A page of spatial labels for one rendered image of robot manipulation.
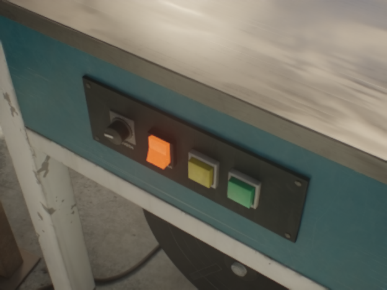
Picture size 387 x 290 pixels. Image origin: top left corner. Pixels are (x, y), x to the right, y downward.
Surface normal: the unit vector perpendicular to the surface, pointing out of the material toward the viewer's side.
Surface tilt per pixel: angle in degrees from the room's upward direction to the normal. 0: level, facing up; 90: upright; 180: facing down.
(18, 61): 90
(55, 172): 90
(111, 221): 0
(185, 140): 90
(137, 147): 90
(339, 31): 0
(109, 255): 0
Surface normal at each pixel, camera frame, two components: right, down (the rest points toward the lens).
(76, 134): -0.56, 0.59
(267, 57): 0.00, -0.71
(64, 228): 0.83, 0.40
